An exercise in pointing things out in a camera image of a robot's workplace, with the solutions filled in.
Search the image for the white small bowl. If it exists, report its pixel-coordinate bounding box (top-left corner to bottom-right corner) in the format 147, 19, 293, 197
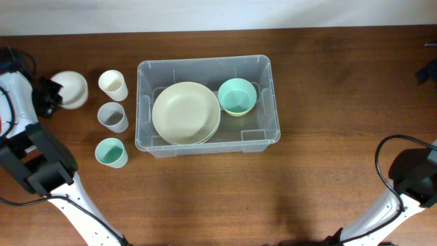
51, 71, 89, 109

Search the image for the cream white cup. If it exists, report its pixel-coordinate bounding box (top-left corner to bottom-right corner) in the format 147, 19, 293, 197
98, 70, 128, 102

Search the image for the grey translucent cup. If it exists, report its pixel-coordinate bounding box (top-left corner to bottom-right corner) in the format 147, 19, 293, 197
97, 102, 129, 133

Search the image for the mint green cup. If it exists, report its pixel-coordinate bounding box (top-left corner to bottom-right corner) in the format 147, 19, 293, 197
95, 138, 128, 169

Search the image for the cream plate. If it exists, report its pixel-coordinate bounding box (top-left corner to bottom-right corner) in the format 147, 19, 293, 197
162, 118, 221, 145
152, 82, 221, 144

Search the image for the yellow bowl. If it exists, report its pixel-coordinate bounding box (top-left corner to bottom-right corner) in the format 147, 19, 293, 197
223, 105, 253, 117

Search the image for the mint green bowl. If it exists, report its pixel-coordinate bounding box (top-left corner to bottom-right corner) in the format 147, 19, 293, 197
217, 78, 257, 108

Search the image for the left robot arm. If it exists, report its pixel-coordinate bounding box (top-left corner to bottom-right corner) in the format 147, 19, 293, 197
1, 72, 128, 245

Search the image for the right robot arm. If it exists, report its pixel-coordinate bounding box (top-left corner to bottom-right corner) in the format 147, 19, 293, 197
322, 135, 436, 245

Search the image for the clear plastic storage container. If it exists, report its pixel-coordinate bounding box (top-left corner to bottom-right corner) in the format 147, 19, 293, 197
135, 55, 281, 158

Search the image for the left black cable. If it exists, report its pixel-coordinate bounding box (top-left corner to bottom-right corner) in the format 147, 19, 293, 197
0, 46, 132, 246

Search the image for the black cable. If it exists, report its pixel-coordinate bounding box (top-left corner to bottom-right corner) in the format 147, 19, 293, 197
341, 134, 437, 245
0, 46, 132, 246

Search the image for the right black cable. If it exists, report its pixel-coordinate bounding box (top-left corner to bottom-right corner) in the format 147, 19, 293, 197
341, 134, 437, 245

